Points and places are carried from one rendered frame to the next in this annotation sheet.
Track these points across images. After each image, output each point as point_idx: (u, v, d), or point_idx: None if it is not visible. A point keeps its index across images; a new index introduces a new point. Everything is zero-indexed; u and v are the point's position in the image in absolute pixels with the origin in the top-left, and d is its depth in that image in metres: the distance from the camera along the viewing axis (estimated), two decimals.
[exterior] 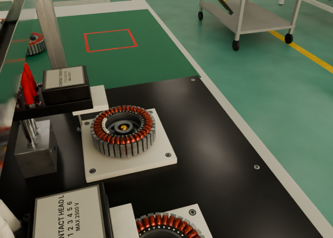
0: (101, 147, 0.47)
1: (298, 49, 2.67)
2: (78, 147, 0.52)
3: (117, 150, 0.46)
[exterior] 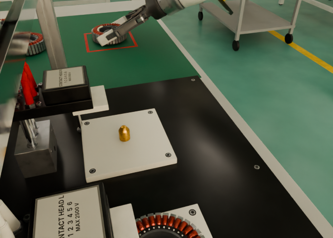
0: (93, 36, 0.92)
1: (298, 49, 2.67)
2: (78, 147, 0.52)
3: None
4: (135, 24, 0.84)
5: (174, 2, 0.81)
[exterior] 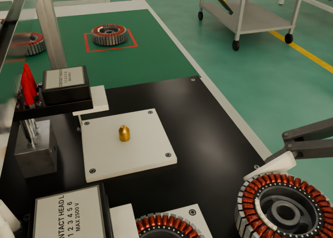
0: (93, 37, 0.93)
1: (298, 49, 2.67)
2: (78, 147, 0.52)
3: (98, 39, 0.91)
4: None
5: None
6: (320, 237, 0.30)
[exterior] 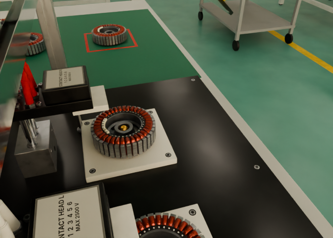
0: (93, 37, 0.93)
1: (298, 49, 2.67)
2: (78, 147, 0.52)
3: (98, 39, 0.91)
4: None
5: None
6: (134, 137, 0.47)
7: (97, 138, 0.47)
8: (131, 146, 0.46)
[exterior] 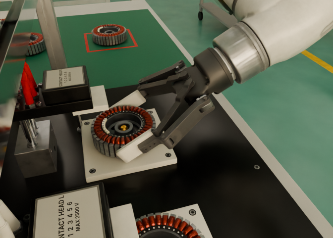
0: (93, 37, 0.93)
1: None
2: (78, 147, 0.52)
3: (98, 39, 0.91)
4: (169, 69, 0.55)
5: None
6: (134, 137, 0.47)
7: (97, 138, 0.47)
8: None
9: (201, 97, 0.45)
